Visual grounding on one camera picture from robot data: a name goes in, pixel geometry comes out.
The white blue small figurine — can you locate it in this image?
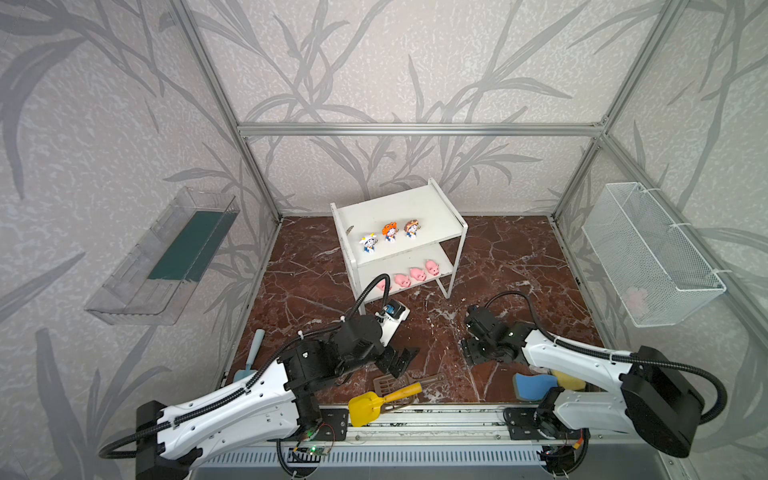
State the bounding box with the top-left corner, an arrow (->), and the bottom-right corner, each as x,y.
360,233 -> 378,253

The orange blue cat figurine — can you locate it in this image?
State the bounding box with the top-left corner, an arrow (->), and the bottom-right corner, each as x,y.
382,222 -> 399,242

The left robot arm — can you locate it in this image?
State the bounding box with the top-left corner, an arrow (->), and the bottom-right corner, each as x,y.
135,306 -> 413,479

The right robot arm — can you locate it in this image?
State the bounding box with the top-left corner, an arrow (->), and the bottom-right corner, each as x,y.
461,305 -> 705,458

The white two-tier shelf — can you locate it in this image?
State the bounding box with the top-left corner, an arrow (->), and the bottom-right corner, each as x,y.
330,179 -> 468,314

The brown slotted spatula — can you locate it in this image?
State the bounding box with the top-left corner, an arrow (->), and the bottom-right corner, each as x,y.
373,372 -> 447,397

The yellow toy shovel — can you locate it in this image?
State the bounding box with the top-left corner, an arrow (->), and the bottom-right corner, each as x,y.
347,383 -> 423,428

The blue sponge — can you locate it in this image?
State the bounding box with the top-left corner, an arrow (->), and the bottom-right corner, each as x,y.
513,373 -> 558,402

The yellow sponge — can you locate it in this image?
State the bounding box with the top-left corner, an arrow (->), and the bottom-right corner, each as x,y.
551,370 -> 587,391

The green circuit board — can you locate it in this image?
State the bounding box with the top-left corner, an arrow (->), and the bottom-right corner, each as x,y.
290,445 -> 333,463

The light blue round object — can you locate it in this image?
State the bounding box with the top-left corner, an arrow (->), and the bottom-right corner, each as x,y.
233,329 -> 265,382

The pink toy in basket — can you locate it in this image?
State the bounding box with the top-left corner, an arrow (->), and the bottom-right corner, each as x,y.
622,287 -> 650,317

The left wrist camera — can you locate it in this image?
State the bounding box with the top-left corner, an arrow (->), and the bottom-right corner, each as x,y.
374,299 -> 410,347

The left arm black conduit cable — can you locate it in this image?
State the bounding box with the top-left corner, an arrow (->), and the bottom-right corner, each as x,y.
97,273 -> 392,461

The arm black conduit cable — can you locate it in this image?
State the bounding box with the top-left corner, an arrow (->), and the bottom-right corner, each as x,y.
97,273 -> 392,461
482,290 -> 728,426

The aluminium front rail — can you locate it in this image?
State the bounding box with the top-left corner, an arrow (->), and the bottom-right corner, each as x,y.
173,403 -> 679,448

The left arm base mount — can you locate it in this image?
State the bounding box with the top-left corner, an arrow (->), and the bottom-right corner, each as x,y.
287,394 -> 350,441

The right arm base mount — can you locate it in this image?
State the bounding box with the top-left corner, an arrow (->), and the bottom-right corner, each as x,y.
502,406 -> 591,444

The white wire mesh basket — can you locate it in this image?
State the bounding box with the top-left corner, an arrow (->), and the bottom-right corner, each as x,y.
582,182 -> 727,328

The clear plastic wall bin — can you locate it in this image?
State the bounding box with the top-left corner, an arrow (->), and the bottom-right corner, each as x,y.
85,187 -> 240,326

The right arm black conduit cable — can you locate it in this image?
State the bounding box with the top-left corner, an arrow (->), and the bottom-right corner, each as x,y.
482,290 -> 728,426

